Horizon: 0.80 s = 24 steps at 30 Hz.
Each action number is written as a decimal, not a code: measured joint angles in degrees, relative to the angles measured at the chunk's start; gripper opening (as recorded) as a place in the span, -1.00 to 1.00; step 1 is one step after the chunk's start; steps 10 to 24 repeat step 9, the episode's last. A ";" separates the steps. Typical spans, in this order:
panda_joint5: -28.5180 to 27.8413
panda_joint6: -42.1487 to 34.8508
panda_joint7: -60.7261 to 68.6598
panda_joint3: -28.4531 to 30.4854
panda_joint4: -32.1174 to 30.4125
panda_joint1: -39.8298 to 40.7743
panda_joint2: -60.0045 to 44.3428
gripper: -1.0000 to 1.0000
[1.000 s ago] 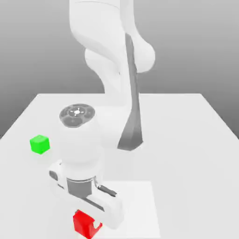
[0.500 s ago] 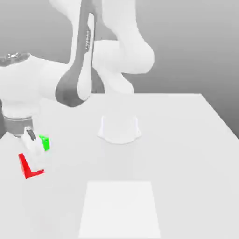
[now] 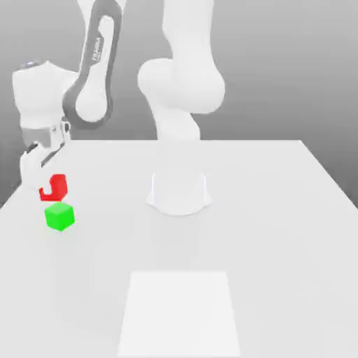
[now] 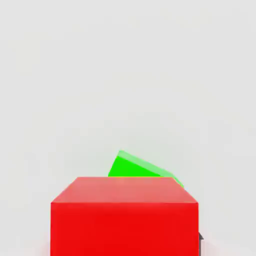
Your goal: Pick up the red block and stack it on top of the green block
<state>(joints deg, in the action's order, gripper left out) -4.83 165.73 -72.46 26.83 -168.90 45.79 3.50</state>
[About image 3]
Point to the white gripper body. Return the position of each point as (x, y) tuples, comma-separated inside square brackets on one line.
[(31, 165)]

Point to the small red cube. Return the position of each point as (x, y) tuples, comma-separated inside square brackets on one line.
[(58, 184)]

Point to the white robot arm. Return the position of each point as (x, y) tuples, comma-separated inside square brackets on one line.
[(179, 84)]

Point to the small green cube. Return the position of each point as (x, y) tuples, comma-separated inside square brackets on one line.
[(59, 216)]

